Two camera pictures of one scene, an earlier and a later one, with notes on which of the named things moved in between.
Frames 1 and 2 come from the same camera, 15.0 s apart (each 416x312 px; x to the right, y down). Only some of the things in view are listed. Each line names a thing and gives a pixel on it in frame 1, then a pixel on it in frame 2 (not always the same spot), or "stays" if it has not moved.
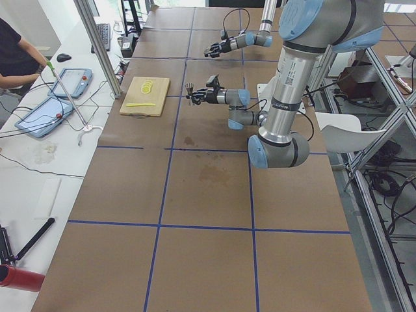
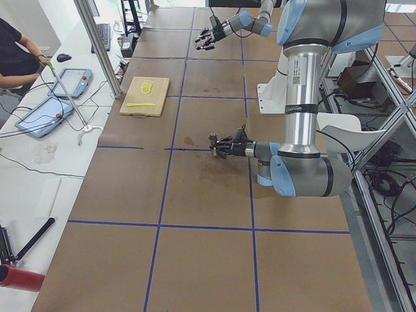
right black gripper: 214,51 to 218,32
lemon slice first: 145,90 stays
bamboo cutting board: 146,97 stays
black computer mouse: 62,57 stays
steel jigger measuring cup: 189,86 to 213,138
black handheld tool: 6,257 stays
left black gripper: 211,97 to 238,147
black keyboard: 104,30 stays
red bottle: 19,278 stays
